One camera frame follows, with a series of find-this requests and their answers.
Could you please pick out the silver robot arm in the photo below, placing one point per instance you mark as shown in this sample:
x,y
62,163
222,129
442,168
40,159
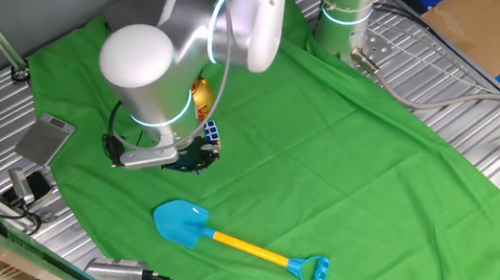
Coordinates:
x,y
138,63

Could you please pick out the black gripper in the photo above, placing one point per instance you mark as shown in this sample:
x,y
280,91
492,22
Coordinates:
x,y
193,157

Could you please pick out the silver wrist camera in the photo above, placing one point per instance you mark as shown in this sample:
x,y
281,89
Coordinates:
x,y
151,158

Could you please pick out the blue yellow toy shovel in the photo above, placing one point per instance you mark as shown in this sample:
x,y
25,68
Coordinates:
x,y
183,223

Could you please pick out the silver digital kitchen scale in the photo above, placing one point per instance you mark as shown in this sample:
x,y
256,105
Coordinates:
x,y
42,140

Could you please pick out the golden piggy bank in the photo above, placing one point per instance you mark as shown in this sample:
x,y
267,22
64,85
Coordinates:
x,y
203,98

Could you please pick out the green cloth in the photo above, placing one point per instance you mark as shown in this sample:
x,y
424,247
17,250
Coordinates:
x,y
332,173

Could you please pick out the Rubik's cube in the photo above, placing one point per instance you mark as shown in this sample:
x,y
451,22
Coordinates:
x,y
211,131

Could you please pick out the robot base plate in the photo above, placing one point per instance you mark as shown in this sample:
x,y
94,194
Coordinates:
x,y
378,48

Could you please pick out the silver ribbed camera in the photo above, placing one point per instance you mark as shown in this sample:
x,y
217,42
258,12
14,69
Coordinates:
x,y
112,269

